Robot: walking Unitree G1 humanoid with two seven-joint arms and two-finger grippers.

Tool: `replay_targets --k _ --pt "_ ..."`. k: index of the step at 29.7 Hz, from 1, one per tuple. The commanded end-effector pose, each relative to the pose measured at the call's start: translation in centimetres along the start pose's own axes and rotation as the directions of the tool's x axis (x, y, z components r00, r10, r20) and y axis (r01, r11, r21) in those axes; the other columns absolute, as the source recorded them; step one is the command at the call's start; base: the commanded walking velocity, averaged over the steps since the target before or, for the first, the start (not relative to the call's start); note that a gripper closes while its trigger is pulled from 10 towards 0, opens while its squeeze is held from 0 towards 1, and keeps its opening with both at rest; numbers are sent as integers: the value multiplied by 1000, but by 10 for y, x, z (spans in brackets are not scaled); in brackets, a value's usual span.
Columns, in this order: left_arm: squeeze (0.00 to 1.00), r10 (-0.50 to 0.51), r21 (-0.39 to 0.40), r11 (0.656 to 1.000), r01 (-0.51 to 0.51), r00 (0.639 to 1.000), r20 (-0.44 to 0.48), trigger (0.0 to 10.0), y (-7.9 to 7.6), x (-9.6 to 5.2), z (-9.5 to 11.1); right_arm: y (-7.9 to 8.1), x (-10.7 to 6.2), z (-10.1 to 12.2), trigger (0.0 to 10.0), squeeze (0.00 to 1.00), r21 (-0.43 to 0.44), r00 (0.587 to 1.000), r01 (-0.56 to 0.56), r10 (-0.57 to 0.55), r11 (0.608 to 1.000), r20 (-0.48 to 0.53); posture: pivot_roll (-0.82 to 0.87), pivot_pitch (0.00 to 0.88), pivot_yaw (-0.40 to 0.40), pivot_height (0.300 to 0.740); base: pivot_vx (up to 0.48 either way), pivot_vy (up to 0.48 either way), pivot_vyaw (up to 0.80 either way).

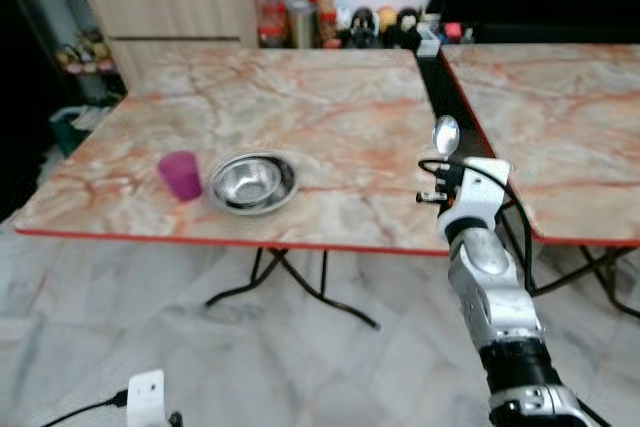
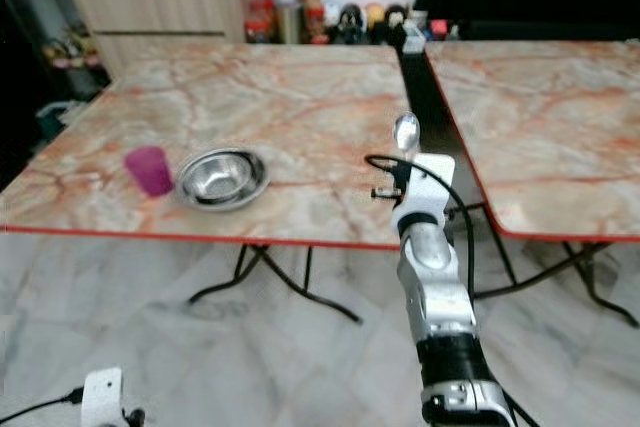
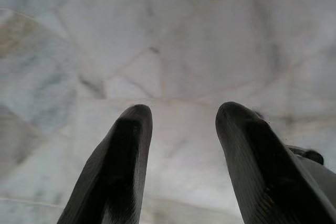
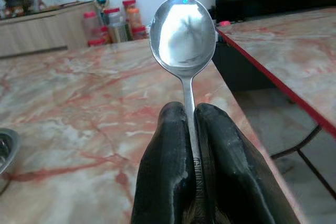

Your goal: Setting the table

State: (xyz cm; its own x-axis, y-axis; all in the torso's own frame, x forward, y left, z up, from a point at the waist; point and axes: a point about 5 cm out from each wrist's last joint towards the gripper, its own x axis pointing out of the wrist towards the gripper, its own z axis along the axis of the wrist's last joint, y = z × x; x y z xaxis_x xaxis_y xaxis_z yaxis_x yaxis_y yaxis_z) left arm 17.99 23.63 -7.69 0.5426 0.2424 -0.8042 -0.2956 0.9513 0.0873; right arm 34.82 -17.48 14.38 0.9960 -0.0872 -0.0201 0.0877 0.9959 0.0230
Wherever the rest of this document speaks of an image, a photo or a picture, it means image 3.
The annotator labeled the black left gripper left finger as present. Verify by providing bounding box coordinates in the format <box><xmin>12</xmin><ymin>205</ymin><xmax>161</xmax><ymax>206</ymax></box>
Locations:
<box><xmin>57</xmin><ymin>104</ymin><xmax>153</xmax><ymax>224</ymax></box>

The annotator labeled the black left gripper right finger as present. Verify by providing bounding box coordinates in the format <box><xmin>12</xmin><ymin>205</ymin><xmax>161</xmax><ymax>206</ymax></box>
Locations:
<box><xmin>215</xmin><ymin>101</ymin><xmax>336</xmax><ymax>224</ymax></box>

